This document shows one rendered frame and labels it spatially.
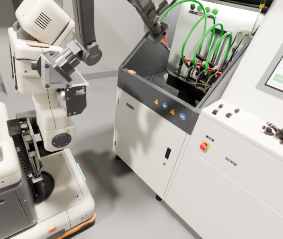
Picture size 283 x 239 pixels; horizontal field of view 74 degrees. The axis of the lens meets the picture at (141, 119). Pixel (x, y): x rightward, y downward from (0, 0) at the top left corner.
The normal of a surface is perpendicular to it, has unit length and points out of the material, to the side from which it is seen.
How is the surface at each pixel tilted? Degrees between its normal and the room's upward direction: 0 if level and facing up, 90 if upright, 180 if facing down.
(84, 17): 113
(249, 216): 90
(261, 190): 90
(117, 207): 0
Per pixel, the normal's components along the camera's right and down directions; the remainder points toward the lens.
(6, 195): 0.55, 0.56
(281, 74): -0.66, 0.14
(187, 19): -0.72, 0.33
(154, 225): 0.14, -0.79
